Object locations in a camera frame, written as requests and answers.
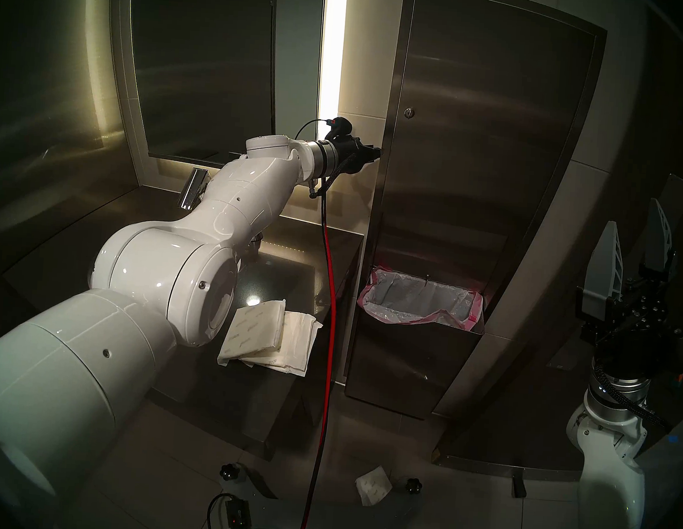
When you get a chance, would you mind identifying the framed wall mirror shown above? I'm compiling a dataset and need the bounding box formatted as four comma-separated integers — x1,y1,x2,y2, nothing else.
99,0,331,189

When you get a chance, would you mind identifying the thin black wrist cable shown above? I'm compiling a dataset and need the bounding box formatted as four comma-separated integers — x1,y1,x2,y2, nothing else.
295,117,332,144

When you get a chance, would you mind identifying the vertical wall light strip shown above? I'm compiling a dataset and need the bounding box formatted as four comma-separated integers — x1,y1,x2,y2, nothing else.
315,0,349,122

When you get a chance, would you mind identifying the plain folded paper towel stack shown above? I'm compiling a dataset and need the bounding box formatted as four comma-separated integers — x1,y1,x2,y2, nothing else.
241,307,325,378

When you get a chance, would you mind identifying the black electronics box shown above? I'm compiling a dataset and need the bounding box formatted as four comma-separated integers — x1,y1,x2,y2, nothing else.
211,494,254,529

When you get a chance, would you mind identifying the crumpled white paper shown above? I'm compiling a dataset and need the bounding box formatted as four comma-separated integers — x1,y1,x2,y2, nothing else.
353,464,395,509

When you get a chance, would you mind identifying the stainless steel wall panel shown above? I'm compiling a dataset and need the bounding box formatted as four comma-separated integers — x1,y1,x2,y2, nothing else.
343,0,611,433

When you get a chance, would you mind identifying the braided black left arm cable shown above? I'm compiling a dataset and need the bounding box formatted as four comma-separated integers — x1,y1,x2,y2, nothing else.
308,151,358,203

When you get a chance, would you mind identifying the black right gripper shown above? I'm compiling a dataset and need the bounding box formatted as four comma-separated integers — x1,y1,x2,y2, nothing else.
570,192,683,386

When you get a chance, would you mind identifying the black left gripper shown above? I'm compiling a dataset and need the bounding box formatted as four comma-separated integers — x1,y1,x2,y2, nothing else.
325,133,382,178

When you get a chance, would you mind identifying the dark vanity counter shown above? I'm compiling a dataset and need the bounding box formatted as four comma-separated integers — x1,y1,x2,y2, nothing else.
0,176,372,467

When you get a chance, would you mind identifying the stainless waste bin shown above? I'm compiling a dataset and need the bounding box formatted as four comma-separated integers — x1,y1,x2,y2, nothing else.
343,267,491,424

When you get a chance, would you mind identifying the chrome sink faucet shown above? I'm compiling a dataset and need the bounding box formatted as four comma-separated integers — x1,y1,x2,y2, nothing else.
176,165,212,212

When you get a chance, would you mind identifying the braided black right arm cable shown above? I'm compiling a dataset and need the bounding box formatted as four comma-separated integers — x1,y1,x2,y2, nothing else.
589,363,675,430

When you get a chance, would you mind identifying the braided black arm cable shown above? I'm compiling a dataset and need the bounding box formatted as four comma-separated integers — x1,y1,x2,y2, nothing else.
308,151,358,203
589,363,675,430

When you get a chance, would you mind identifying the stainless towel dispenser door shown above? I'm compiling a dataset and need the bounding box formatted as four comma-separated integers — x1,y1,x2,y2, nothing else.
384,0,600,272

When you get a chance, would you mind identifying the red cable with black plug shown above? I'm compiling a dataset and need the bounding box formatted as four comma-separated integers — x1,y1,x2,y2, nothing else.
297,172,348,529

